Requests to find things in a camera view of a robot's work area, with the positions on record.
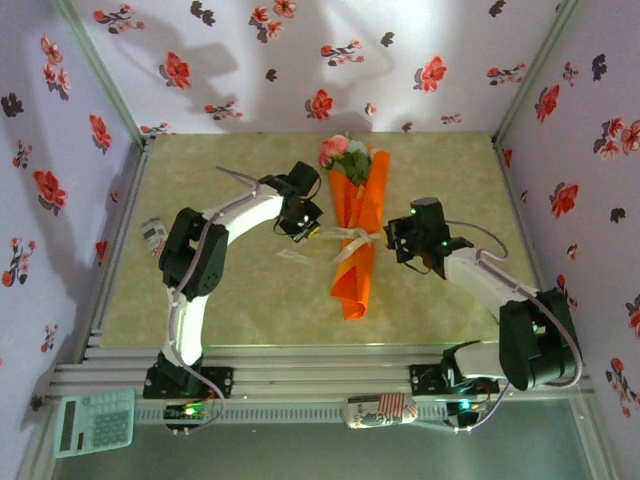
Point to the orange wrapping paper sheet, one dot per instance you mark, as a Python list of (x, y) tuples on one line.
[(360, 285)]

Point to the pale blue fake rose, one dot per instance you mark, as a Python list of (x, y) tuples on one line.
[(357, 146)]

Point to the aluminium frame cross rail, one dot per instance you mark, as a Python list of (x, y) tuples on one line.
[(280, 377)]

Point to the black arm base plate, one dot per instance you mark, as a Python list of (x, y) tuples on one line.
[(222, 380), (425, 380)]

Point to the white printed ribbon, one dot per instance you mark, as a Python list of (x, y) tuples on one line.
[(356, 239)]

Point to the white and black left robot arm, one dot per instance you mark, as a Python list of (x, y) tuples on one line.
[(240, 212)]

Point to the aluminium side rail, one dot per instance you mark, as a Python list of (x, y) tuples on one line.
[(131, 200), (513, 200)]

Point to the aluminium corner post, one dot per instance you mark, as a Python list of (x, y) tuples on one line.
[(105, 75), (532, 75)]

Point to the teal calculator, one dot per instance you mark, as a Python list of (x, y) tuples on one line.
[(107, 425)]

